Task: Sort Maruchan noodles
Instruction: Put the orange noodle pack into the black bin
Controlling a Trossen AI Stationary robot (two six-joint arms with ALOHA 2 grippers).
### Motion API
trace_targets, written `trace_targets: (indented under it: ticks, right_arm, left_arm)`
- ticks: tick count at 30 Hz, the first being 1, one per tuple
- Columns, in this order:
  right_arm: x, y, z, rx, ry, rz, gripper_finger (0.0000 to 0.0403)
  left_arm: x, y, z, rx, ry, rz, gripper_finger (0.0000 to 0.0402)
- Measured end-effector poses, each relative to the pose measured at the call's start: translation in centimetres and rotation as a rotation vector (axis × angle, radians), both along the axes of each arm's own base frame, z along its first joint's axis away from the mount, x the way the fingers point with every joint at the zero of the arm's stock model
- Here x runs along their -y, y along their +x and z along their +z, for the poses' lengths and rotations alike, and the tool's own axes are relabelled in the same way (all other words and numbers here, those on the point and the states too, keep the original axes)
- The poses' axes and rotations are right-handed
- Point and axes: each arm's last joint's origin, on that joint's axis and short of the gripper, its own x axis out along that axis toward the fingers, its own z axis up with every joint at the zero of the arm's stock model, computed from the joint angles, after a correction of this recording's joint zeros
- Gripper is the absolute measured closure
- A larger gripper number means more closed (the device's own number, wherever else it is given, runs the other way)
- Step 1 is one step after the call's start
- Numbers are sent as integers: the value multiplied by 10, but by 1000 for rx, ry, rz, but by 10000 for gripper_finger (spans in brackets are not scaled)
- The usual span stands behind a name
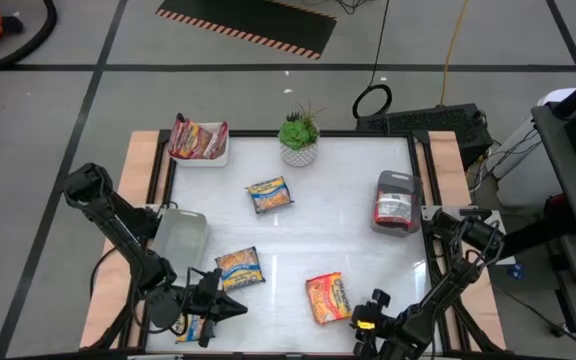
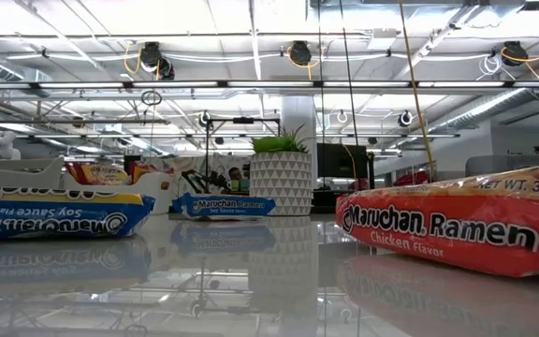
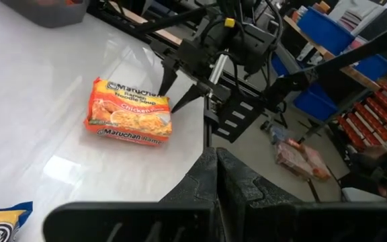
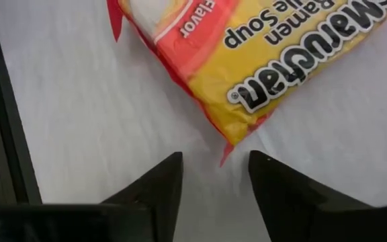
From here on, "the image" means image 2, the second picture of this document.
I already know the white bin with cutaway side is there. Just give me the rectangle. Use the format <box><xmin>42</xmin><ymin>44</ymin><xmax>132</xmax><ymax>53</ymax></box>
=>
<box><xmin>0</xmin><ymin>156</ymin><xmax>65</xmax><ymax>189</ymax></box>

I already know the light patterned backdrop cloth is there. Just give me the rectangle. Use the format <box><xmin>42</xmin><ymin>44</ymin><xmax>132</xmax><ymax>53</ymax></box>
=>
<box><xmin>140</xmin><ymin>154</ymin><xmax>252</xmax><ymax>194</ymax></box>

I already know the blue soy sauce noodle pack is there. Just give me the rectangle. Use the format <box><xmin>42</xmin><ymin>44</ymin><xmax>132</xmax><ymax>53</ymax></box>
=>
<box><xmin>0</xmin><ymin>185</ymin><xmax>156</xmax><ymax>242</ymax></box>
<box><xmin>170</xmin><ymin>191</ymin><xmax>278</xmax><ymax>220</ymax></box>

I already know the black computer monitor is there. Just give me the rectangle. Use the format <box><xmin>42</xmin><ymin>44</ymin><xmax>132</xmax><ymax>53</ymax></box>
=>
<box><xmin>315</xmin><ymin>142</ymin><xmax>370</xmax><ymax>180</ymax></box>

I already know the white bin with handle slots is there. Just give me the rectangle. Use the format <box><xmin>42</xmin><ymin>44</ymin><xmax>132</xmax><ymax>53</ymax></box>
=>
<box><xmin>60</xmin><ymin>170</ymin><xmax>176</xmax><ymax>215</ymax></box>

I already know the yellow hanging cable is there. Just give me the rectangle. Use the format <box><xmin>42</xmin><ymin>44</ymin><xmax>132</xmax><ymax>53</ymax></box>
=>
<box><xmin>397</xmin><ymin>0</ymin><xmax>439</xmax><ymax>183</ymax></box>

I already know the orange chicken flavor noodle pack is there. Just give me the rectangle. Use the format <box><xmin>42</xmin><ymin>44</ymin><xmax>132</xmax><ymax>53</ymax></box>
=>
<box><xmin>334</xmin><ymin>159</ymin><xmax>539</xmax><ymax>278</ymax></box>

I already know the black background rig frame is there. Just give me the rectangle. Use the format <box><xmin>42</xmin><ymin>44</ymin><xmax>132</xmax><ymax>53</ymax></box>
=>
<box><xmin>174</xmin><ymin>116</ymin><xmax>283</xmax><ymax>194</ymax></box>

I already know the black rectangular box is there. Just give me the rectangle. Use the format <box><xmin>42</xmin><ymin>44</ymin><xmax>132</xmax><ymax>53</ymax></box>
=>
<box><xmin>123</xmin><ymin>154</ymin><xmax>142</xmax><ymax>175</ymax></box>

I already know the long ceiling light strip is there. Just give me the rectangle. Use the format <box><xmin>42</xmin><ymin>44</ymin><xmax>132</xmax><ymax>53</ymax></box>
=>
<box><xmin>30</xmin><ymin>133</ymin><xmax>460</xmax><ymax>139</ymax></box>
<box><xmin>0</xmin><ymin>80</ymin><xmax>539</xmax><ymax>90</ymax></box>

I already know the white building column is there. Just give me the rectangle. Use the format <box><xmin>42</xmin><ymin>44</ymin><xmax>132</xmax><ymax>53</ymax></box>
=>
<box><xmin>281</xmin><ymin>95</ymin><xmax>318</xmax><ymax>155</ymax></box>

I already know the black hanging cable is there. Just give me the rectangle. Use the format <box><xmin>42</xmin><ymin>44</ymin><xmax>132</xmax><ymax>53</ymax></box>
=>
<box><xmin>338</xmin><ymin>0</ymin><xmax>360</xmax><ymax>146</ymax></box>

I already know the red background object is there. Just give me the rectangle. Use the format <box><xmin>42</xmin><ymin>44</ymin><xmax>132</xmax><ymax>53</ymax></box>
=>
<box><xmin>393</xmin><ymin>170</ymin><xmax>430</xmax><ymax>187</ymax></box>

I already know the person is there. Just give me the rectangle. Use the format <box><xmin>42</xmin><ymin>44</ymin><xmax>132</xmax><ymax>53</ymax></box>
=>
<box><xmin>226</xmin><ymin>166</ymin><xmax>252</xmax><ymax>193</ymax></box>

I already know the green plant in triangle-patterned pot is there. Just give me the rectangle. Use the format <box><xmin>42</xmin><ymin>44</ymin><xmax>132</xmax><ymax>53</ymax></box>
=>
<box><xmin>249</xmin><ymin>124</ymin><xmax>313</xmax><ymax>216</ymax></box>

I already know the black ceiling cable reel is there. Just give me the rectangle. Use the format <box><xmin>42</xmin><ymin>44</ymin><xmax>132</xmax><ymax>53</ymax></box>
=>
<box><xmin>138</xmin><ymin>40</ymin><xmax>163</xmax><ymax>69</ymax></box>
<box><xmin>289</xmin><ymin>39</ymin><xmax>313</xmax><ymax>66</ymax></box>
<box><xmin>501</xmin><ymin>39</ymin><xmax>531</xmax><ymax>66</ymax></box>

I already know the white humanoid figure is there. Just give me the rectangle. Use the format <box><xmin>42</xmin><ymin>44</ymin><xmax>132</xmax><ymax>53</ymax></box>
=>
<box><xmin>0</xmin><ymin>129</ymin><xmax>22</xmax><ymax>161</ymax></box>

